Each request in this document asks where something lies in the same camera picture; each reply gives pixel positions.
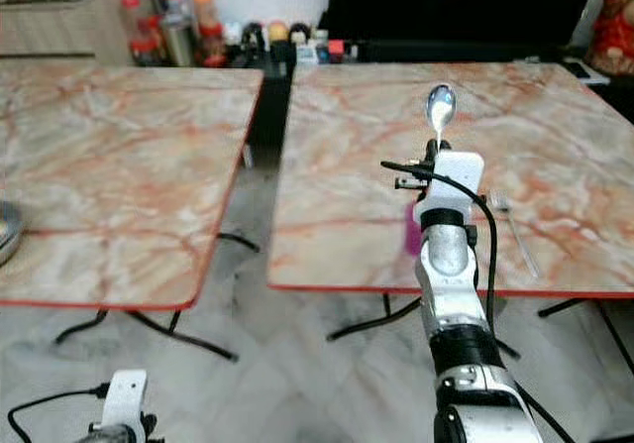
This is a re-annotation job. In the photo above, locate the shiny steel spoon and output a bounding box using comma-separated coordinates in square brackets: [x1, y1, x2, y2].
[426, 82, 459, 145]

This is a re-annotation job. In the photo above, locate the purple plastic cup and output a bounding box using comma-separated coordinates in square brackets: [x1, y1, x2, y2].
[403, 203, 424, 259]

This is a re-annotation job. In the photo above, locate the marble pattern folding table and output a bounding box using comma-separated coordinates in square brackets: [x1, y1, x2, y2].
[0, 56, 266, 363]
[265, 59, 634, 377]

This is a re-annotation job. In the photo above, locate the steel fork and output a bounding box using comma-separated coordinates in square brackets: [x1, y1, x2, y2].
[489, 194, 543, 281]

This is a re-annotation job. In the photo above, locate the black television screen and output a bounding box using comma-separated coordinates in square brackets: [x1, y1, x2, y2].
[320, 0, 602, 64]

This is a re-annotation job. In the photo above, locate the flat phone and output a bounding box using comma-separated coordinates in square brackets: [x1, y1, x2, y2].
[559, 58, 612, 86]

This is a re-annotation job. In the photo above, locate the round steel bowl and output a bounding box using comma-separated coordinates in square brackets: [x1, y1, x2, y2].
[0, 199, 27, 267]

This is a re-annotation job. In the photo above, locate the yellow capped small bottle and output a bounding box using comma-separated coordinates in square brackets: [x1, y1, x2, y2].
[266, 21, 289, 47]

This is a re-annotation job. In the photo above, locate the red figurine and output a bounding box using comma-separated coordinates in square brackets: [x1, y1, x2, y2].
[585, 0, 634, 77]

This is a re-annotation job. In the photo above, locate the wooden cabinet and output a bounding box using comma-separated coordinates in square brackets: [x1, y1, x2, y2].
[0, 0, 159, 59]

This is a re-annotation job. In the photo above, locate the red capped jar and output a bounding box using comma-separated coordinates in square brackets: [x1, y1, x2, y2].
[198, 23, 228, 68]
[188, 0, 218, 28]
[128, 37, 160, 66]

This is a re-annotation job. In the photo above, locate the steel flask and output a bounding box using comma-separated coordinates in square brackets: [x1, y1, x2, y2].
[160, 15, 198, 67]

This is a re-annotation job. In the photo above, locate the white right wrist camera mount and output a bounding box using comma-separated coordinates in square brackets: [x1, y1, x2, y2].
[413, 150, 485, 216]

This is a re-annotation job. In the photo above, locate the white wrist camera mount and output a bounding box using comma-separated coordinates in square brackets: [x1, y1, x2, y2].
[103, 369, 151, 434]
[413, 150, 485, 216]

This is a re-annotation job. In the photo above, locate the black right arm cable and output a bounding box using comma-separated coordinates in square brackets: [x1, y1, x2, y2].
[380, 160, 578, 443]

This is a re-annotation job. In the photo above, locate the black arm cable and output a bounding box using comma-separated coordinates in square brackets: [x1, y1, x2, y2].
[7, 386, 110, 443]
[380, 160, 578, 443]

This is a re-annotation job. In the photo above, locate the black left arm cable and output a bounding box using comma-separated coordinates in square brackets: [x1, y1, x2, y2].
[7, 386, 110, 443]

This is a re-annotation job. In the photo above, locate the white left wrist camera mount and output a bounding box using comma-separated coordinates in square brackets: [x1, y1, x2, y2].
[103, 369, 151, 434]

